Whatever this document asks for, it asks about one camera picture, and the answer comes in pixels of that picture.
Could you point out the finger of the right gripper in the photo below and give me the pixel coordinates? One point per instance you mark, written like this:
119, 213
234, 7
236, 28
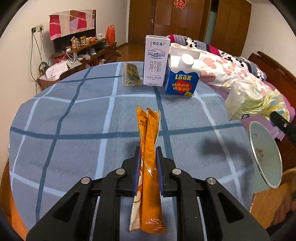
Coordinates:
289, 129

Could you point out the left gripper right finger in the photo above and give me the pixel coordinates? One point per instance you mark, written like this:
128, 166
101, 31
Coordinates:
205, 209

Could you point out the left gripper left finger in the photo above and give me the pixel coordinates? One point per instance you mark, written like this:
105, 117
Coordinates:
90, 210

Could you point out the yellow white plastic bag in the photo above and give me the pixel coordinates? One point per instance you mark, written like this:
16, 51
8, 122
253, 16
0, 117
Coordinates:
252, 98

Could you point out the orange snack sachets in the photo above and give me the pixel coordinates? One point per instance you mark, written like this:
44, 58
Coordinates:
146, 212

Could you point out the cow pattern folded blanket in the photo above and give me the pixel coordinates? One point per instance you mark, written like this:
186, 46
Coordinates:
241, 61

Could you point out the blue plaid tablecloth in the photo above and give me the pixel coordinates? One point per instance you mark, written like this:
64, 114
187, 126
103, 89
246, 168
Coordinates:
86, 125

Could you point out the blue Look milk carton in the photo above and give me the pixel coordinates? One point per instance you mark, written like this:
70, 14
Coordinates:
182, 71

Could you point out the brown wooden wardrobe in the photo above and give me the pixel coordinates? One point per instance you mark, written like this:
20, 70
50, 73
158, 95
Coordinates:
230, 28

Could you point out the white papers on stand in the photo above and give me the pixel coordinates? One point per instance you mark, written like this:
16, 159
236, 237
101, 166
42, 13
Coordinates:
57, 69

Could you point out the white tall milk carton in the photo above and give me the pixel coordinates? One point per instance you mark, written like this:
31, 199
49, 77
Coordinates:
155, 60

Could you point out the dark green snack packet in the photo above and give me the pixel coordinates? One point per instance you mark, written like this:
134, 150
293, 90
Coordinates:
130, 75

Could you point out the red double happiness decoration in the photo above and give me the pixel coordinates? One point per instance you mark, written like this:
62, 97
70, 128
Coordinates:
180, 4

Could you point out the wooden tv stand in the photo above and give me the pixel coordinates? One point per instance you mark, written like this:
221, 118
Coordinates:
88, 55

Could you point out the wooden room door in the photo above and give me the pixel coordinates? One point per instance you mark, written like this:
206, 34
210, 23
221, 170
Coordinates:
141, 20

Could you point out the red plastic bag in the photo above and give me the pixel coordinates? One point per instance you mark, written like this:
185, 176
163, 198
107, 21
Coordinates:
110, 34

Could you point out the television with patchwork cover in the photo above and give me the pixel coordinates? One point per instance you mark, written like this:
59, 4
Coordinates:
65, 25

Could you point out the wooden bed frame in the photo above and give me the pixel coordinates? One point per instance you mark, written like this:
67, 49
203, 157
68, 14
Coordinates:
284, 81

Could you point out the wall power socket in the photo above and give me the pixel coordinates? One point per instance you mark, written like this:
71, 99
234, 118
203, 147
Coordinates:
38, 28

